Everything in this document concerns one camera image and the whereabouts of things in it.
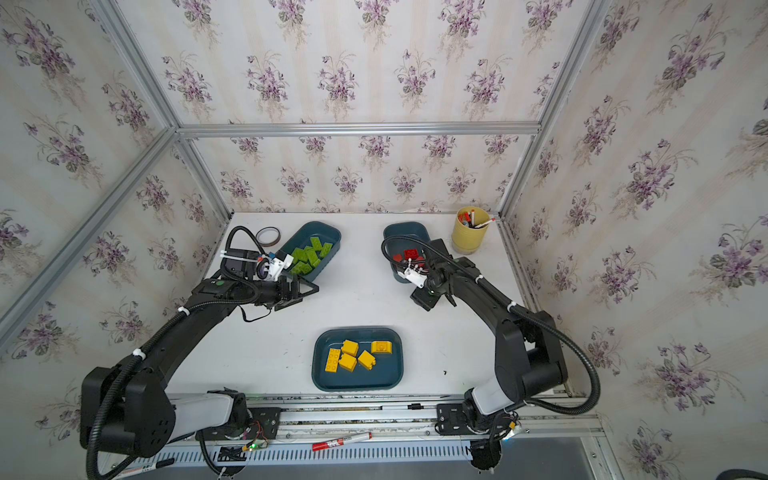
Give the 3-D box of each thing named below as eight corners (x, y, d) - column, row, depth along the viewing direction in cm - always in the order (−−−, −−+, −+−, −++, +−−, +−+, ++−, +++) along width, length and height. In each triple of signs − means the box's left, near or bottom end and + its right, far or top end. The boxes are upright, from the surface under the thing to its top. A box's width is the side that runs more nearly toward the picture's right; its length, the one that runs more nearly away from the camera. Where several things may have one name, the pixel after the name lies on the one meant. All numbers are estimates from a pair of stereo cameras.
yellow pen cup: (454, 256, 107) (461, 235, 97) (449, 228, 116) (455, 206, 106) (490, 256, 107) (500, 235, 98) (482, 228, 116) (490, 206, 106)
